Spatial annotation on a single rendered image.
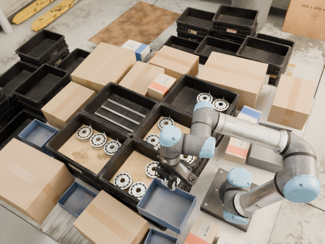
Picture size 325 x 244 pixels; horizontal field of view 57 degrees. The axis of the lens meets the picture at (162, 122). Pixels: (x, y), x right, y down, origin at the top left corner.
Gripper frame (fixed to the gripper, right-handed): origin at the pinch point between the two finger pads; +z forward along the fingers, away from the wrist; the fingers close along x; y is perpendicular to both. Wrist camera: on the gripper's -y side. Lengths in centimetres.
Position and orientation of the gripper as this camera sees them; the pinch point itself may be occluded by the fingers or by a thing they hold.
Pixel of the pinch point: (174, 188)
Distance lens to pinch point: 129.2
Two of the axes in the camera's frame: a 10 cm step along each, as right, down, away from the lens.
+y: -8.6, -3.6, 3.7
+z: 0.2, 6.8, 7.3
